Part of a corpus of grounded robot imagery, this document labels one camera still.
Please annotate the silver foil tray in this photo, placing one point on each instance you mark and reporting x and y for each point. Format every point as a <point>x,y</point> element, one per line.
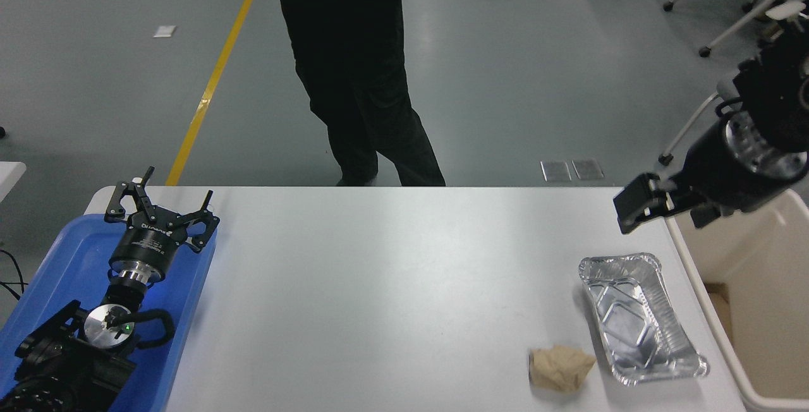
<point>638,323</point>

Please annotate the grey seat office chair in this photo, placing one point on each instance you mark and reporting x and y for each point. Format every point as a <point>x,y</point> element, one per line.
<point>686,127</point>

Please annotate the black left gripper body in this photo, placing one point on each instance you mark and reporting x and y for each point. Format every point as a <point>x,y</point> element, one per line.
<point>148,244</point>

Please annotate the crumpled tan paper ball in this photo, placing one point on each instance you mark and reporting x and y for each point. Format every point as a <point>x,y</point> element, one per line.
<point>559,368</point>

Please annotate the metal floor outlet cover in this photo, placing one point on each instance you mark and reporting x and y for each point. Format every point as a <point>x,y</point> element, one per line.
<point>588,170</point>
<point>556,171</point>

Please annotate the blue plastic tray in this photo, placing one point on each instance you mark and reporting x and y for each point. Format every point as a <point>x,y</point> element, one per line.
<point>76,254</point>

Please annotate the large pale bin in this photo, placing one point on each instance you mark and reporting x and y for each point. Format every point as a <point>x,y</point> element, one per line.
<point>752,260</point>

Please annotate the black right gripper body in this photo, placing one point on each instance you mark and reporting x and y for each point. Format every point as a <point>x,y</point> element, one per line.
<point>720,175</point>

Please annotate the yellow floor tape line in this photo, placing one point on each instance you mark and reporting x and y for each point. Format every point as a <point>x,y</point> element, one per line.
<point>215,77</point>

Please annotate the small white side table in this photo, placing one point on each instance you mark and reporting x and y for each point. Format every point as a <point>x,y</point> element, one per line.
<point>9,175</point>

